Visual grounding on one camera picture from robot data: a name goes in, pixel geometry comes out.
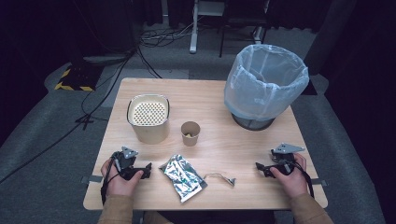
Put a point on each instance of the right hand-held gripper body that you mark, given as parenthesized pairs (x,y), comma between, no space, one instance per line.
(283,160)

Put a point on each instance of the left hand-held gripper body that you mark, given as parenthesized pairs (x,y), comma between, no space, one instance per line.
(126,161)

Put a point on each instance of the silver foil packet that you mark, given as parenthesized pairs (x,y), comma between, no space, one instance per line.
(182,177)

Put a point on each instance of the beige container with perforated strainer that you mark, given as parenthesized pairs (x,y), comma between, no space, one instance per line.
(149,130)

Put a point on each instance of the black mesh trash bin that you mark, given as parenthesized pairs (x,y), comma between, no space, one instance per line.
(252,124)

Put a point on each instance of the brown paper cup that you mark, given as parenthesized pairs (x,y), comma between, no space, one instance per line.
(190,141)

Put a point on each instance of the trash bin with plastic bag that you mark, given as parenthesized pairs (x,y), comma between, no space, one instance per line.
(264,93)

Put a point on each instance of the person's left hand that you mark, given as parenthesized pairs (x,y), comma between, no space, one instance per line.
(120,183)

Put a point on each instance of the person's right hand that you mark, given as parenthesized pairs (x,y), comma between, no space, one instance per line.
(294,183)

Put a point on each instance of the person's lap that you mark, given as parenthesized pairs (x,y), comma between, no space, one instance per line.
(211,217)

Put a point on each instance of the black yellow striped base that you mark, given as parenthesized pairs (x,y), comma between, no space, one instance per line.
(79,77)

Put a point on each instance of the white stand leg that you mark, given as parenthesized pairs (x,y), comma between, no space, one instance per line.
(194,31)

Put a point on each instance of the black metal stand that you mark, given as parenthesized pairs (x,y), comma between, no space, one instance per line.
(243,21)

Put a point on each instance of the grey table bracket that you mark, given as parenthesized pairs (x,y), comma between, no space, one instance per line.
(320,182)
(91,179)

